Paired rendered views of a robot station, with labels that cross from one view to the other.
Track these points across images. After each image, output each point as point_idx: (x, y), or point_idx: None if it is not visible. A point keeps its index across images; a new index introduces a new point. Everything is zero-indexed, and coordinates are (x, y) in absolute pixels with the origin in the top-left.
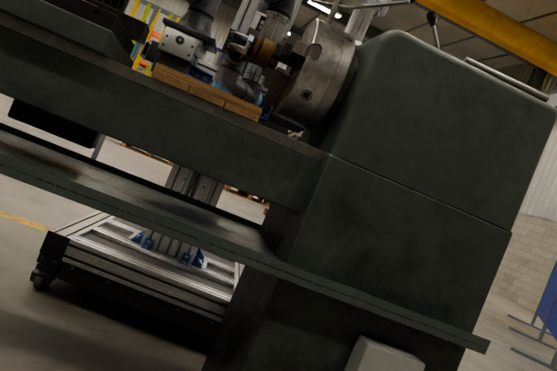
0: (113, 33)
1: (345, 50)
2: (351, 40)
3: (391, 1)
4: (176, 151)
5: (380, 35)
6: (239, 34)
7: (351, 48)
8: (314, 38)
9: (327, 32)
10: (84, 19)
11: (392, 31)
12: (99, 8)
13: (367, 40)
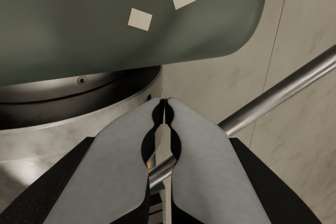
0: (161, 189)
1: (161, 88)
2: (145, 97)
3: (226, 133)
4: None
5: (223, 56)
6: None
7: (158, 83)
8: (162, 133)
9: (155, 135)
10: (165, 199)
11: (248, 40)
12: (158, 211)
13: (110, 69)
